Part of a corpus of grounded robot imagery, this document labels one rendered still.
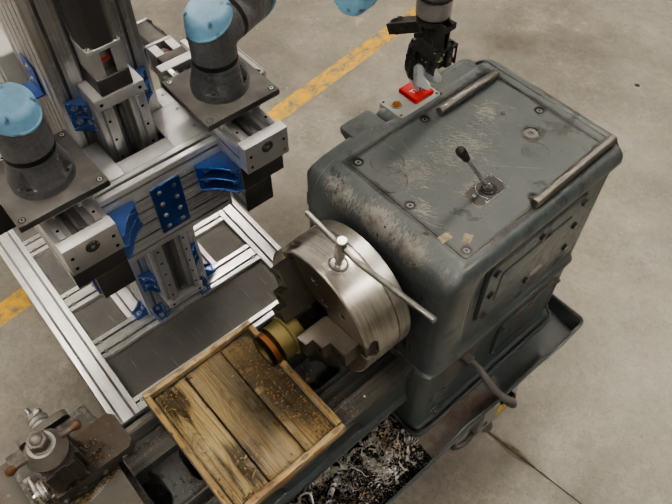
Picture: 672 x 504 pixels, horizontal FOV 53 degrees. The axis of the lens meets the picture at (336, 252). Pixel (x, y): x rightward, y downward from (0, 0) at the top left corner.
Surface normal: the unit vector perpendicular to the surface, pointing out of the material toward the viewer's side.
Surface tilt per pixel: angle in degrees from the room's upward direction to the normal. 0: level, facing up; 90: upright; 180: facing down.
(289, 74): 0
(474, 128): 0
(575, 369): 0
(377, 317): 56
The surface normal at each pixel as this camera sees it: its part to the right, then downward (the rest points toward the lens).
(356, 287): 0.30, -0.25
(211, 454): 0.00, -0.59
